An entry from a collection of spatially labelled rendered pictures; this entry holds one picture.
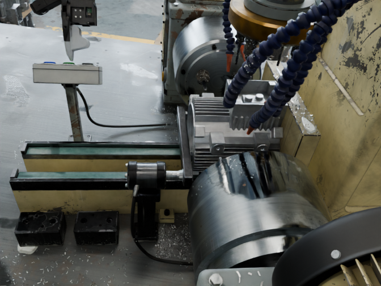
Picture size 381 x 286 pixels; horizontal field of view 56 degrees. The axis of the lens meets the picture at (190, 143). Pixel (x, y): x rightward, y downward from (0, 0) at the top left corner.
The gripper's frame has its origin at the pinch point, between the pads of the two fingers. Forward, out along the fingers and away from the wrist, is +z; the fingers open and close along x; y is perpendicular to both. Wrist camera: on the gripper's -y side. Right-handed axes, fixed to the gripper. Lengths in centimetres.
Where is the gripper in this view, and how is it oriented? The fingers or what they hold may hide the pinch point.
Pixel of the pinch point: (68, 55)
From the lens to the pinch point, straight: 104.8
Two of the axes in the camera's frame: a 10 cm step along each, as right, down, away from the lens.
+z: -0.3, 9.8, 1.8
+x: -1.2, -1.8, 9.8
